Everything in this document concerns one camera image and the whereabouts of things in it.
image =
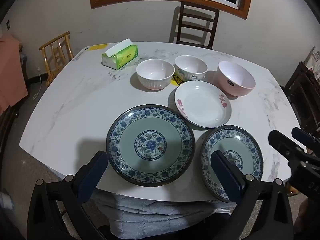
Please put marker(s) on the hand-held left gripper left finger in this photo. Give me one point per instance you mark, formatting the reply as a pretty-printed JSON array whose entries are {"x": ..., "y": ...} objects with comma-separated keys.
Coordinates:
[{"x": 91, "y": 180}]

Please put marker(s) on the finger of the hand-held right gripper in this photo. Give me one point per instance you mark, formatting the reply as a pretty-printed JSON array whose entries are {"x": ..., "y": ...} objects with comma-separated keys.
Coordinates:
[
  {"x": 285, "y": 145},
  {"x": 306, "y": 138}
]

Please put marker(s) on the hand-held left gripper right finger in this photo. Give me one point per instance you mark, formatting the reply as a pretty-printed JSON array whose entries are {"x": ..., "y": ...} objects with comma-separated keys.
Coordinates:
[{"x": 225, "y": 180}]

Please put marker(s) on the small blue floral plate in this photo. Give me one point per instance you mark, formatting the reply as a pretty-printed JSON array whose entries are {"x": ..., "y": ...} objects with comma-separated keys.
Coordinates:
[{"x": 240, "y": 140}]

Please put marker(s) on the large blue floral plate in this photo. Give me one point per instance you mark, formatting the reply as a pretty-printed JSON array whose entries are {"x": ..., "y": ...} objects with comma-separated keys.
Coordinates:
[{"x": 150, "y": 145}]

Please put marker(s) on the white plate with pink flowers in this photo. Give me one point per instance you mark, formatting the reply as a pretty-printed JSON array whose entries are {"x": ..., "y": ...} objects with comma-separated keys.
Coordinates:
[{"x": 202, "y": 105}]

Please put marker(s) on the pink bowl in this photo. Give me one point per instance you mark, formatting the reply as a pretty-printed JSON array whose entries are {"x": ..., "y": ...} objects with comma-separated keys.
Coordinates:
[{"x": 235, "y": 78}]

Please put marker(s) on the white printed bowl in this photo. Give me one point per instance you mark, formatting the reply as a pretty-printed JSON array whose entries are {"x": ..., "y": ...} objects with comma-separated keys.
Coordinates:
[{"x": 191, "y": 66}]

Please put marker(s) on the white ribbed bowl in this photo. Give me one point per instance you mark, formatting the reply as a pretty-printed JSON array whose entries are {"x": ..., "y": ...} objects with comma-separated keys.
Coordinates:
[{"x": 155, "y": 73}]

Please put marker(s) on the dark wooden chair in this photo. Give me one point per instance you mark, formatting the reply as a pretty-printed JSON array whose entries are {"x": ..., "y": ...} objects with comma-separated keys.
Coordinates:
[
  {"x": 197, "y": 25},
  {"x": 303, "y": 97}
]

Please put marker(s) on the grey quilted clothing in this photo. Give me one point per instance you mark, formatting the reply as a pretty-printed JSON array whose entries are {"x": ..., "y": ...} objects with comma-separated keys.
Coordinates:
[{"x": 160, "y": 217}]

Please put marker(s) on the printed paper sheet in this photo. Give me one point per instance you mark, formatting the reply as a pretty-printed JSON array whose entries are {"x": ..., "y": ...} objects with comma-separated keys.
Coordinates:
[{"x": 314, "y": 60}]

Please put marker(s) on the round yellow warning sticker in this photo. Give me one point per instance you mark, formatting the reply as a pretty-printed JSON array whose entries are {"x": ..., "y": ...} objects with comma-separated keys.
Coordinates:
[{"x": 177, "y": 81}]

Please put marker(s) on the green tissue box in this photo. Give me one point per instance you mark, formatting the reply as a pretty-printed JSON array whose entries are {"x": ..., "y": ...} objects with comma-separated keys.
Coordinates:
[{"x": 122, "y": 56}]

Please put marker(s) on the bamboo chair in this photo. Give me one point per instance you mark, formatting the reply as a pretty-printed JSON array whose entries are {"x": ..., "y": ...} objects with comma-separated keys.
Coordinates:
[{"x": 56, "y": 55}]

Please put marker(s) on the pink cloth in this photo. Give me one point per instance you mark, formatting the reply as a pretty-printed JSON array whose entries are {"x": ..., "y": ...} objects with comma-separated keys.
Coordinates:
[{"x": 11, "y": 77}]

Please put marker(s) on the rectangular yellow sticker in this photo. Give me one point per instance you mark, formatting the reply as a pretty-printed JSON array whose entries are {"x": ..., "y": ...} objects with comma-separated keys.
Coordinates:
[{"x": 96, "y": 47}]

